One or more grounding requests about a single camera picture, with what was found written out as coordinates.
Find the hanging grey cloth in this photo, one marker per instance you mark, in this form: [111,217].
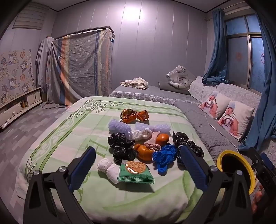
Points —
[43,64]

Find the cartoon wall poster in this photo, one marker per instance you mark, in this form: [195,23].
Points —
[15,73]

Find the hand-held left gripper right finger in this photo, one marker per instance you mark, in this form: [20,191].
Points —
[192,165]

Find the curtain rod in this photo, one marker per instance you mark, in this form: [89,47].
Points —
[228,9]

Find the low white cabinet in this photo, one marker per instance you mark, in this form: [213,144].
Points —
[13,111]

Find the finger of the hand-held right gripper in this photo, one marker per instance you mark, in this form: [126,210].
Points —
[264,159]

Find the blue rubber glove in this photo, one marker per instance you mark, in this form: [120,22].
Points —
[165,156]

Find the white tissue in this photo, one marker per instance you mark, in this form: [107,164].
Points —
[107,169]
[142,134]

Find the grey window blind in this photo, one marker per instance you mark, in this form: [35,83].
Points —
[30,19]

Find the yellow rimmed black bin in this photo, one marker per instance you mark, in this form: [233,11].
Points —
[248,170]

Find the grey quilted mattress cover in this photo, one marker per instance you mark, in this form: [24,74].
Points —
[194,116]
[140,93]

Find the green snack packet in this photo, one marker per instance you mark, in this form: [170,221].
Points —
[134,173]

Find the pile of beige clothes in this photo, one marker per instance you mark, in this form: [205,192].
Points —
[134,83]

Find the green patterned blanket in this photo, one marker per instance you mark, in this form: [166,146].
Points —
[64,140]

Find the baby print pillow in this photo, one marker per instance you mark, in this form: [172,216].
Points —
[220,102]
[241,116]

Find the orange snack wrapper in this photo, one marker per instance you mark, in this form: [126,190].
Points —
[132,115]

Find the striped cloth over wardrobe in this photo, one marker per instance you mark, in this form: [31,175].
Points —
[82,64]

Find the lavender foam fruit net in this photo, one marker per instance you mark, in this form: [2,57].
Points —
[157,128]
[119,128]

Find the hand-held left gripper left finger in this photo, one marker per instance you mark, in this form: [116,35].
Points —
[83,163]

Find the white tiger plush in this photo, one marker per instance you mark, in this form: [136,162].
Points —
[181,77]

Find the blue curtain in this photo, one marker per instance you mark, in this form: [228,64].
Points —
[264,107]
[216,53]

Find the light grey embossed backrest cover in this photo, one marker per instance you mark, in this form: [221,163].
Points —
[243,94]

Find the black plastic bag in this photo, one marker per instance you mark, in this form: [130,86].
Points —
[120,146]
[183,139]

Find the frosted window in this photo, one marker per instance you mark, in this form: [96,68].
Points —
[237,53]

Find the grey bolster pillow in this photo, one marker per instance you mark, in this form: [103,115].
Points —
[166,87]

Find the person's right hand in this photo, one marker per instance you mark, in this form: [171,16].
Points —
[257,198]

